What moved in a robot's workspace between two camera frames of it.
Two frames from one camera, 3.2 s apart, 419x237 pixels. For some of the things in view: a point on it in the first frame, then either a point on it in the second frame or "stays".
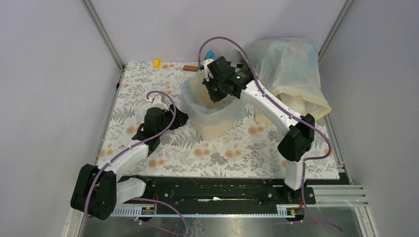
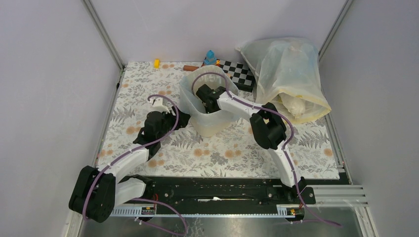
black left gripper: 180,119 stays
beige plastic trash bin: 210,120 stays
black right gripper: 214,97 -> 206,108
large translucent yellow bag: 287,69 stays
